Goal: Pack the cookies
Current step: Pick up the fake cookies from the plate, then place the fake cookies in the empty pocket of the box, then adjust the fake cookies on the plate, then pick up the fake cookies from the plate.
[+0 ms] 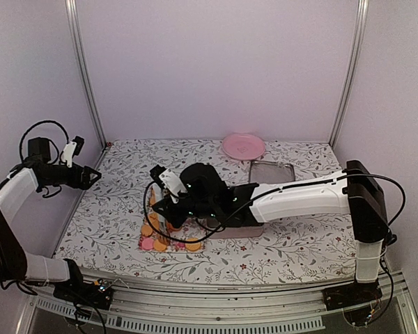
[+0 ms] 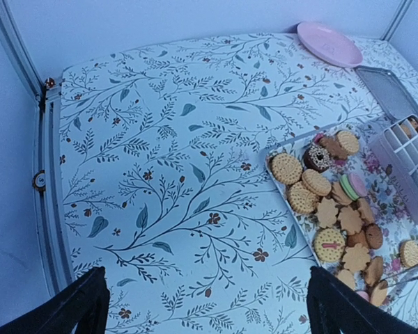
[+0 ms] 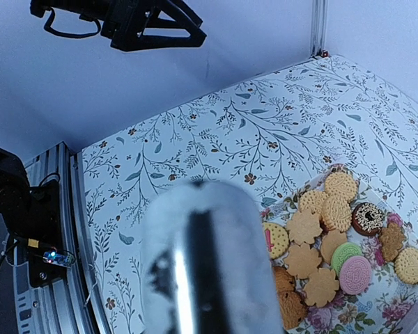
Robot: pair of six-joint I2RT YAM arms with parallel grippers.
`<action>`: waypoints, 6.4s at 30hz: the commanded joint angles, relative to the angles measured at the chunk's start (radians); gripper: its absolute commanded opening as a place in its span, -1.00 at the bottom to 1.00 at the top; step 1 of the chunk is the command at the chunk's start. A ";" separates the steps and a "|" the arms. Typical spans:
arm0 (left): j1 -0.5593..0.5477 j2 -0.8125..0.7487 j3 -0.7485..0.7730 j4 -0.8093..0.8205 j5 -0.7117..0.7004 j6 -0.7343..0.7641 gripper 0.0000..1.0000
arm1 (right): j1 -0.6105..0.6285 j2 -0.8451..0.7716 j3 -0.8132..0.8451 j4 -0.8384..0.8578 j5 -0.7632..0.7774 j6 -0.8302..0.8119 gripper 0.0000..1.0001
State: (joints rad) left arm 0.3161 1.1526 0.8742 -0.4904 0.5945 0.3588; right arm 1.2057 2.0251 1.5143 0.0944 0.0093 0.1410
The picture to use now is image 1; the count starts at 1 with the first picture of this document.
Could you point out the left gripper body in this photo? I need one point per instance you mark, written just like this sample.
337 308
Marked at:
71 180

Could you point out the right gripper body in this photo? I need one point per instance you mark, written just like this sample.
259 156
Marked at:
204 209

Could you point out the floral cookie tray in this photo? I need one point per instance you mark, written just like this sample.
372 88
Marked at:
189 229

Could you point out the compartment tin box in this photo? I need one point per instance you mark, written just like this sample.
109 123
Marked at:
239 232

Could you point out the metal tongs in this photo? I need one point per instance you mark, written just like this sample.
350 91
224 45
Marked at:
158 200

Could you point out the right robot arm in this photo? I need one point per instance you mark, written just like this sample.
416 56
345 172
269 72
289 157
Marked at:
199 192

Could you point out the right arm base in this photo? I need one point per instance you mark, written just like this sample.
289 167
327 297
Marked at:
351 294

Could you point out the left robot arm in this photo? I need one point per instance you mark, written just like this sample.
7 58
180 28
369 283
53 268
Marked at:
42 166

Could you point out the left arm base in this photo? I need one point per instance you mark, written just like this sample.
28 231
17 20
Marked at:
88 294

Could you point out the pink round cookie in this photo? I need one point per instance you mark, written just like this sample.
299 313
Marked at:
147 244

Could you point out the round cream sandwich cookie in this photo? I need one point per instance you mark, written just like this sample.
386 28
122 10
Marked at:
193 244

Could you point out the floral tablecloth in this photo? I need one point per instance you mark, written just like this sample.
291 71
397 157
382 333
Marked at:
105 230

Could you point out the pink plate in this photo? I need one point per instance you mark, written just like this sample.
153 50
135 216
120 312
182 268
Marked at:
243 147

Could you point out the metal tin lid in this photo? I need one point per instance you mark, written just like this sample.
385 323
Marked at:
268 172

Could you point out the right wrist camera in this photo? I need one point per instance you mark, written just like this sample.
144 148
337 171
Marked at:
168 181

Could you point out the front aluminium rail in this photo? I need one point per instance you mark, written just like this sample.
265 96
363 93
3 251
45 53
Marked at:
142 305

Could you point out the left aluminium post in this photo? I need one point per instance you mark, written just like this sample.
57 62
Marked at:
78 46

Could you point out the aluminium post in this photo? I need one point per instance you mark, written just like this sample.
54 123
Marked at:
78 46
358 37

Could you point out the right aluminium post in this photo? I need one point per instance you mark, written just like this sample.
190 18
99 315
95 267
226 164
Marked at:
358 37

